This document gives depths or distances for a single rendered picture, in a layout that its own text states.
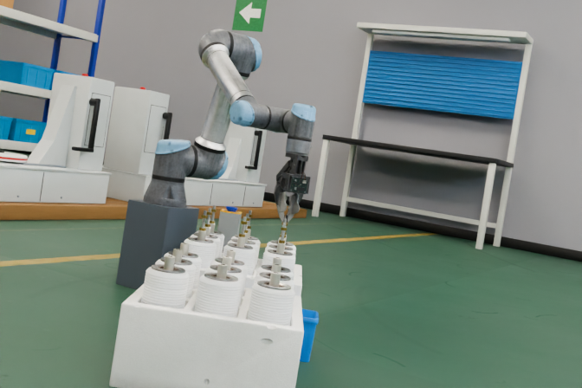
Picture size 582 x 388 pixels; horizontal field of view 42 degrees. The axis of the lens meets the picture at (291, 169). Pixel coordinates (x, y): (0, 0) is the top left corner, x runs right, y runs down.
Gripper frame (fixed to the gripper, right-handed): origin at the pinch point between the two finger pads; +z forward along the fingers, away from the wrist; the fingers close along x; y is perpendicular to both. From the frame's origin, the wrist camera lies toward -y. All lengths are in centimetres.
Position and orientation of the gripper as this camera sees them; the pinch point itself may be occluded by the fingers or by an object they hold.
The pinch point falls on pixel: (284, 217)
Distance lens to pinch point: 233.9
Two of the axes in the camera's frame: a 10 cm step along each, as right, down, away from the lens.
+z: -1.5, 9.9, 0.2
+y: 3.5, 0.8, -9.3
